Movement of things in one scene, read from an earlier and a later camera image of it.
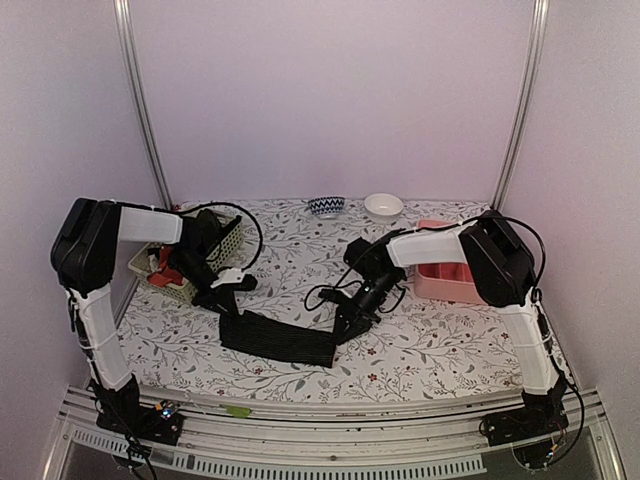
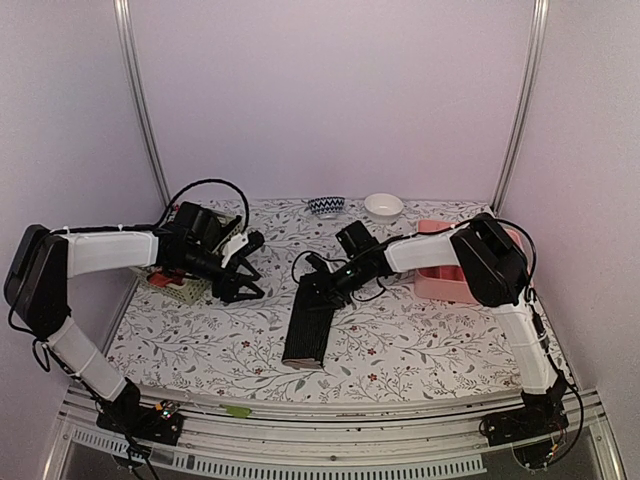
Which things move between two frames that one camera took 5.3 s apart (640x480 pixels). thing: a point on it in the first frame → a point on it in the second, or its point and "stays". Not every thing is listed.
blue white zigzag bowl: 327,207 stays
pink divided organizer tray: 446,282 stays
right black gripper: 360,320 → 328,290
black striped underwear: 269,335 → 309,325
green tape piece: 238,411 stays
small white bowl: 383,208 stays
